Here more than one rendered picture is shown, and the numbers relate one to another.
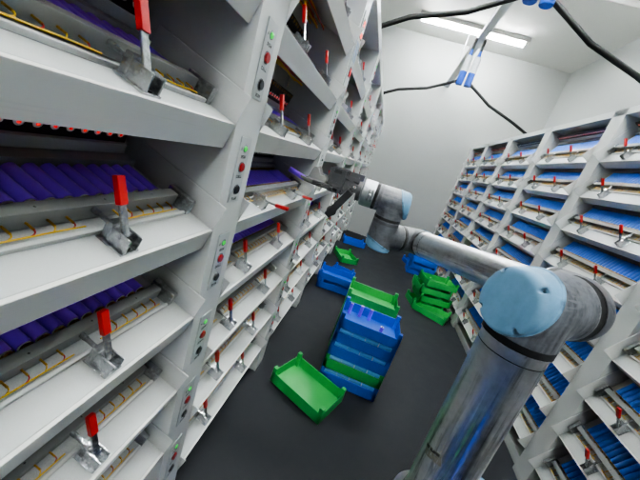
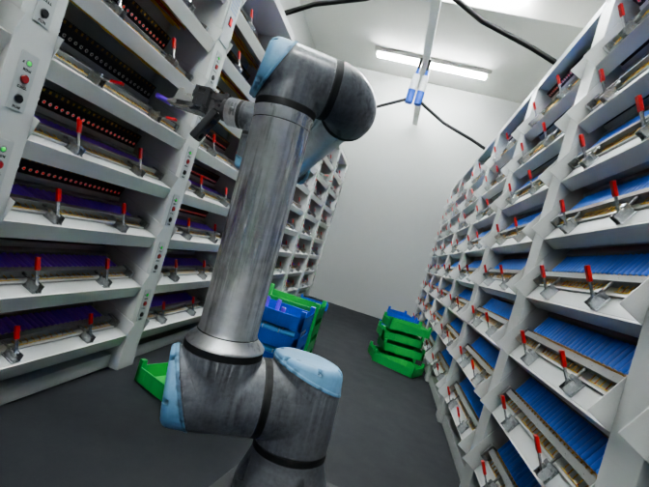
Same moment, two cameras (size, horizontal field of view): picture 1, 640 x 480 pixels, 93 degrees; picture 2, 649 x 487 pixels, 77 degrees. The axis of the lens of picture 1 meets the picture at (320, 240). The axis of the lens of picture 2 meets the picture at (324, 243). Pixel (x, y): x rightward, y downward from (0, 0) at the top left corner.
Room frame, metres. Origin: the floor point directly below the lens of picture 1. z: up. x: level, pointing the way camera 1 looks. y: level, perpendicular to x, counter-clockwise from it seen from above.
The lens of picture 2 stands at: (-0.27, -0.56, 0.67)
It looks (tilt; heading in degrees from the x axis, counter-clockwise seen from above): 0 degrees down; 2
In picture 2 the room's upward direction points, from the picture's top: 17 degrees clockwise
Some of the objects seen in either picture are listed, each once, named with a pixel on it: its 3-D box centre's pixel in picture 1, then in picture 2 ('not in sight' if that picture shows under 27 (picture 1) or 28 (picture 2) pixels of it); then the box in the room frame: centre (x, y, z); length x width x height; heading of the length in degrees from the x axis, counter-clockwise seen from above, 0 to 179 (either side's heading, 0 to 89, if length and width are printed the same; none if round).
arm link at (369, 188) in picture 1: (367, 192); (234, 112); (1.03, -0.10, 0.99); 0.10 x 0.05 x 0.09; 173
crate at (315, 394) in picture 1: (308, 384); (184, 383); (1.19, -0.16, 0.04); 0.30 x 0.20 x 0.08; 59
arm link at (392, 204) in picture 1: (391, 202); (258, 119); (1.02, -0.19, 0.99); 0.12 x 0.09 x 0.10; 83
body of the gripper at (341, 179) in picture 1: (345, 183); (211, 104); (1.04, -0.02, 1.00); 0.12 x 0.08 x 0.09; 83
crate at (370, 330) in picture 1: (370, 321); (273, 307); (1.38, -0.37, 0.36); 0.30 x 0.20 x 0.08; 82
